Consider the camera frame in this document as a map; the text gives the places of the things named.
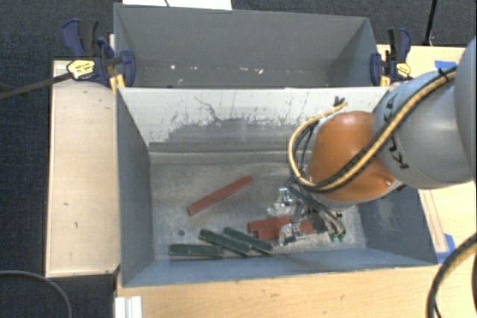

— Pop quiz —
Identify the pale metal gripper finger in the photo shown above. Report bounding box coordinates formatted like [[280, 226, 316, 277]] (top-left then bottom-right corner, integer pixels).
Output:
[[278, 222, 301, 246], [266, 187, 297, 217]]

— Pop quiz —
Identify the red-brown flat block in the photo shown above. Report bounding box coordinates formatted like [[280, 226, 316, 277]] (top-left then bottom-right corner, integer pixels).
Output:
[[255, 228, 282, 243], [186, 175, 254, 217], [247, 216, 315, 236]]

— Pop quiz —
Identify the dark green flat block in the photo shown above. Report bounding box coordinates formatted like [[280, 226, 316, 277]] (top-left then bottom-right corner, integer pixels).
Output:
[[198, 228, 252, 258], [222, 226, 274, 255], [168, 243, 225, 260]]

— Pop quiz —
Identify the grey metal bin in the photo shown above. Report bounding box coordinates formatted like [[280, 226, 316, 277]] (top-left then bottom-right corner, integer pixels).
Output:
[[113, 2, 439, 288]]

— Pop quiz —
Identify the pale wood flat board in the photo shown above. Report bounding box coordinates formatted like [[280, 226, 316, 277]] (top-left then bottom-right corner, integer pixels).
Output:
[[45, 59, 121, 279]]

